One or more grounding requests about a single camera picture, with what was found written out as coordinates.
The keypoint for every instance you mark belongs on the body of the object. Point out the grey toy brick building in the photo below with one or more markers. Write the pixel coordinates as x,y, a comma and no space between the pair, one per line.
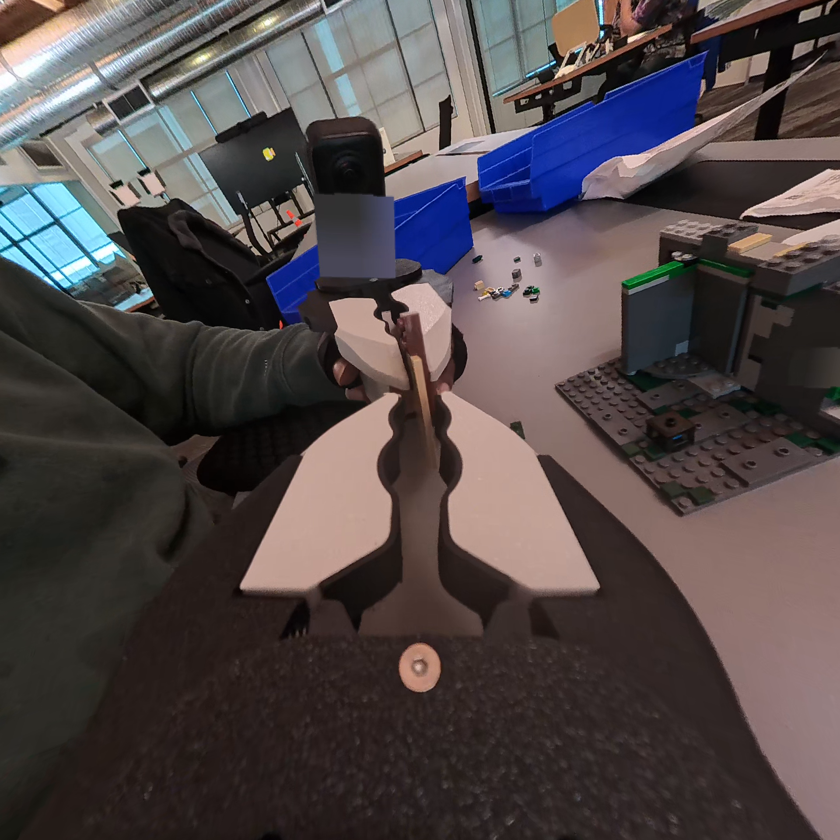
689,315

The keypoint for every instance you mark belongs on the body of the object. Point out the blue plastic bin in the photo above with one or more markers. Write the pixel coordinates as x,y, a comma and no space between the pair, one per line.
433,229
571,157

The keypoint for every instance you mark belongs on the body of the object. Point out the pile of small loose bricks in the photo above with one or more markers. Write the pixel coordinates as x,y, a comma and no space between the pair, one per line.
531,292

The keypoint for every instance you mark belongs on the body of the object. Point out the black jacket on chair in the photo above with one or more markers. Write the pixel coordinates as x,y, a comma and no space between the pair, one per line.
190,262

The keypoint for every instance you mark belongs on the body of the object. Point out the black chair back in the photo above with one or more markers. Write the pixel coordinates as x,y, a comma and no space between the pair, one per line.
446,121

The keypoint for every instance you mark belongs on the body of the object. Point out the crumpled white paper bag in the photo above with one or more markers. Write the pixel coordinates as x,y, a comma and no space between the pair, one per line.
630,174

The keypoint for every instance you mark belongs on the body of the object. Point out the printed instruction sheet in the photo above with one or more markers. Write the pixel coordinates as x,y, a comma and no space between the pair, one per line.
800,197

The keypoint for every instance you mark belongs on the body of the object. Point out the wooden background desk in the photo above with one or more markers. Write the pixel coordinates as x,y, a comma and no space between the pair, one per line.
590,72
774,19

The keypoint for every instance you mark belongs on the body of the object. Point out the grey desk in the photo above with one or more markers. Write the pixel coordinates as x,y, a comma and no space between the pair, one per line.
590,328

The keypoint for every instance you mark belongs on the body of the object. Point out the black monitor on stand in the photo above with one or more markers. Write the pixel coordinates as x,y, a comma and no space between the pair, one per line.
249,164

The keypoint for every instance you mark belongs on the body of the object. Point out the large tan toy brick plate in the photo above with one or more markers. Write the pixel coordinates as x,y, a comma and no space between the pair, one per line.
423,413

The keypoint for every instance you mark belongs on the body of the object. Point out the brown toy brick plate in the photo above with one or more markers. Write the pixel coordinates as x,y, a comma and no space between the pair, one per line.
413,341

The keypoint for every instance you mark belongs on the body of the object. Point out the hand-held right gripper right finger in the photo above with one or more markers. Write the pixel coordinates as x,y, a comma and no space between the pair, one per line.
518,525

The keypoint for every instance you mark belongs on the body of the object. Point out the person's left hand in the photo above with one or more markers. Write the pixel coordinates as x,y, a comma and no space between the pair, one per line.
348,380

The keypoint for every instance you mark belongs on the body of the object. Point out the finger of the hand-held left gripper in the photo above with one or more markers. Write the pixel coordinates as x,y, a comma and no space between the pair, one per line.
438,328
361,341

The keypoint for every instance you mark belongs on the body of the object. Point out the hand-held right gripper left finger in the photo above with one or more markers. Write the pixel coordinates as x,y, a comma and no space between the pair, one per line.
315,525

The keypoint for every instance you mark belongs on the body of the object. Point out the tan office chair back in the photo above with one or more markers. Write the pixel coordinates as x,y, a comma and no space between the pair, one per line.
577,23

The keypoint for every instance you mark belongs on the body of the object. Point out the grey background table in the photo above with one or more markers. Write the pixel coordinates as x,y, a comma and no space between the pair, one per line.
453,167

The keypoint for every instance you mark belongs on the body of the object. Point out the person's left forearm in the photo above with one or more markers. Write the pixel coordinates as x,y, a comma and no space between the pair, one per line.
197,367

